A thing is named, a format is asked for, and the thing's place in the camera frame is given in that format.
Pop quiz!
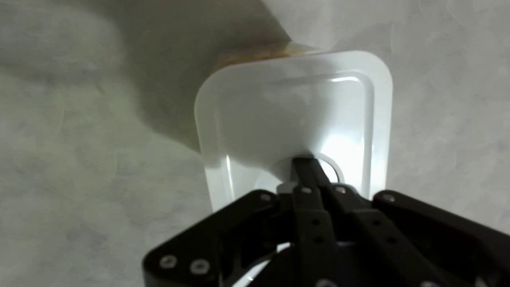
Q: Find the white container lid with button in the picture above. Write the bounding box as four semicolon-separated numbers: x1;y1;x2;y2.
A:
192;50;395;214

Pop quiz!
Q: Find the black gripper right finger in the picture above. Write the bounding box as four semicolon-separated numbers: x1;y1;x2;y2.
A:
309;157;510;287

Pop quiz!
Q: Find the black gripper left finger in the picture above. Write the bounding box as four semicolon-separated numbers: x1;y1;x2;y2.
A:
141;155;341;287

